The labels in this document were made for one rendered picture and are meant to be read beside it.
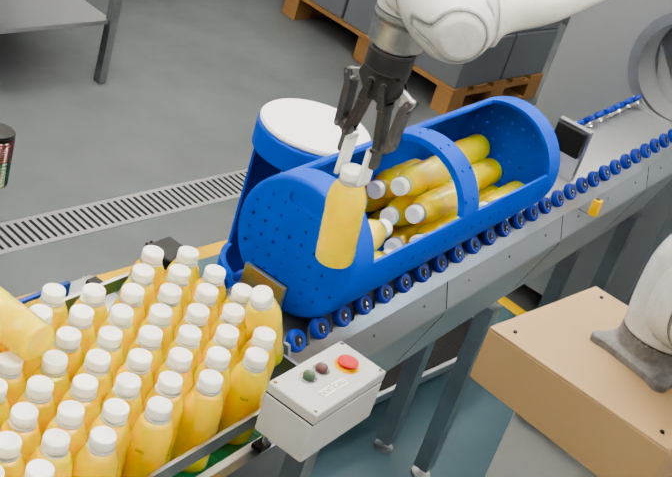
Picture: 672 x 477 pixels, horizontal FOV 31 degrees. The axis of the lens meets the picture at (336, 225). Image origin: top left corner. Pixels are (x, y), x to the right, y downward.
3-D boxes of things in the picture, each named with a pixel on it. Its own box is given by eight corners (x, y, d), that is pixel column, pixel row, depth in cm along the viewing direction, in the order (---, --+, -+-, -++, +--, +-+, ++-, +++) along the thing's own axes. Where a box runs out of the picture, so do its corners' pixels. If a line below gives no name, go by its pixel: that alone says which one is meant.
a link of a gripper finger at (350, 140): (348, 137, 191) (345, 135, 192) (336, 174, 195) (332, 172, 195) (359, 133, 194) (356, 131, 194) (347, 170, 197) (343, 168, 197)
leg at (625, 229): (574, 362, 433) (643, 215, 403) (567, 367, 428) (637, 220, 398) (560, 353, 435) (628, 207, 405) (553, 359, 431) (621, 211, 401)
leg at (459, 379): (432, 476, 357) (505, 306, 327) (422, 484, 352) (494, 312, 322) (417, 464, 359) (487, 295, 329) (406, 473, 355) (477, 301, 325)
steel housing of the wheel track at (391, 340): (662, 218, 407) (705, 129, 390) (258, 491, 239) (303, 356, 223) (590, 177, 419) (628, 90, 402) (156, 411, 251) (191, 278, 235)
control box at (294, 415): (369, 416, 207) (387, 370, 202) (299, 464, 192) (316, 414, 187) (325, 384, 212) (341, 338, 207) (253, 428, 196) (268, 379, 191)
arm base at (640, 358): (728, 376, 230) (740, 352, 228) (658, 394, 216) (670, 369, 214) (657, 323, 242) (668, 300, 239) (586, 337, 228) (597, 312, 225)
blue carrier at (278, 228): (534, 229, 299) (579, 130, 285) (328, 346, 231) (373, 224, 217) (443, 172, 310) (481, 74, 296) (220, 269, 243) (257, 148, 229)
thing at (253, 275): (275, 338, 232) (292, 285, 226) (268, 342, 230) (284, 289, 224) (237, 311, 236) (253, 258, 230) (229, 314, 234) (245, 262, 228)
